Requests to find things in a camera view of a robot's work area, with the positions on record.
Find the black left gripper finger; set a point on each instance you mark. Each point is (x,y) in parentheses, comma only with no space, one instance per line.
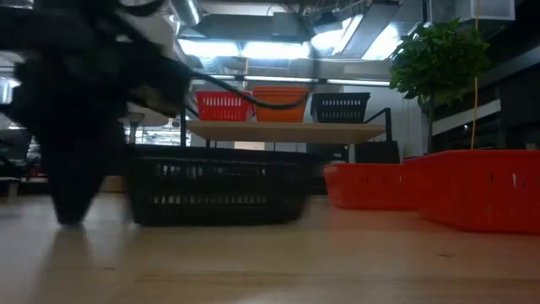
(73,181)

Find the red plastic slotted basket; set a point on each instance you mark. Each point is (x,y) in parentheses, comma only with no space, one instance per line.
(367,186)
(223,112)
(472,190)

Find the black plastic slotted basket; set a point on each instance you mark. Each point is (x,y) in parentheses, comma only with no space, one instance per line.
(339,95)
(219,186)
(339,114)

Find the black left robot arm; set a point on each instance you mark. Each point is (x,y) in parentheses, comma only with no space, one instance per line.
(50,25)

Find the long linear ceiling light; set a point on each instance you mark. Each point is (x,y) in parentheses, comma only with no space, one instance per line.
(295,80)

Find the black box device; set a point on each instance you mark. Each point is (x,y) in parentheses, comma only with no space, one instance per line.
(377,153)

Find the green potted plant black pot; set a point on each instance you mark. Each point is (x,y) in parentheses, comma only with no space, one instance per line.
(439,59)

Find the silver round ventilation duct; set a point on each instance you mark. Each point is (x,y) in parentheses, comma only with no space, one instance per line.
(185,10)

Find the wooden shelf black metal frame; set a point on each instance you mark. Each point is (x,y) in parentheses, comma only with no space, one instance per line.
(287,131)

